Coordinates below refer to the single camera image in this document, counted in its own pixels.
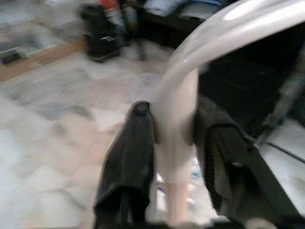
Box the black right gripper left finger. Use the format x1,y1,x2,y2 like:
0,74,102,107
93,100,156,229

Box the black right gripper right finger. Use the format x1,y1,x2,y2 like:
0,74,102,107
193,94,305,229

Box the cream long-handled dustpan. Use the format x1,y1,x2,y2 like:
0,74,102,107
145,0,305,226

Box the black floor appliance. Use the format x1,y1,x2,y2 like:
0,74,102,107
80,4,126,63

